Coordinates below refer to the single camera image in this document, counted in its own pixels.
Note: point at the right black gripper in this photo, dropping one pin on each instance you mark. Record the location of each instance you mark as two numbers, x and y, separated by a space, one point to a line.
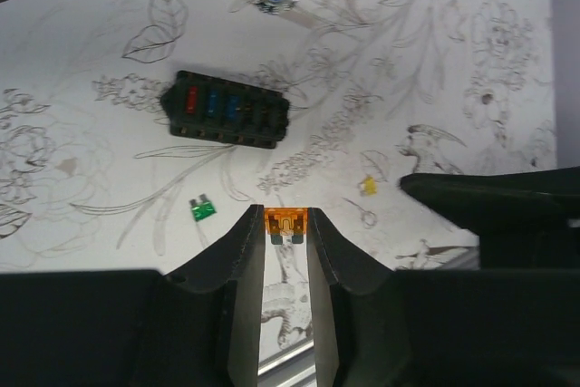
522 220

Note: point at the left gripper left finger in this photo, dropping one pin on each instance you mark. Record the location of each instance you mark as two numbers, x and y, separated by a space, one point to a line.
212 309

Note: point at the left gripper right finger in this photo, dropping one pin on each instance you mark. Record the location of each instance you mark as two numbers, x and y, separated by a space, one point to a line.
353 310

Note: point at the orange blade fuse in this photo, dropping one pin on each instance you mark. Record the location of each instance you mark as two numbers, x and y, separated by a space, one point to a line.
286 225

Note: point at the black fuse box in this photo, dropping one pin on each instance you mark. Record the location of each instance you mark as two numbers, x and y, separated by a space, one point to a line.
262 120

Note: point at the green blade fuse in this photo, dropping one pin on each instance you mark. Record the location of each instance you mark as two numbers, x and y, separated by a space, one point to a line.
201 208

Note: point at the yellow blade fuse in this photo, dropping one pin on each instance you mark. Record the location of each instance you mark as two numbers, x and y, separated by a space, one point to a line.
368 186

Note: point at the blue blade fuse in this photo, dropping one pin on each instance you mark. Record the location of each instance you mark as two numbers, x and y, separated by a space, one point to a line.
232 107
212 103

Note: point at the red blade fuse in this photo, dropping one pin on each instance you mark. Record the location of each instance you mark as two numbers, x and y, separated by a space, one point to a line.
191 100

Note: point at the floral printed table mat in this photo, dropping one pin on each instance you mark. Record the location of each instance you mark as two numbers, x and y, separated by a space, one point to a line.
91 177

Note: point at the aluminium mounting rail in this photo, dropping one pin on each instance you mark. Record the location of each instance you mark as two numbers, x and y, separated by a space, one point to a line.
293 367

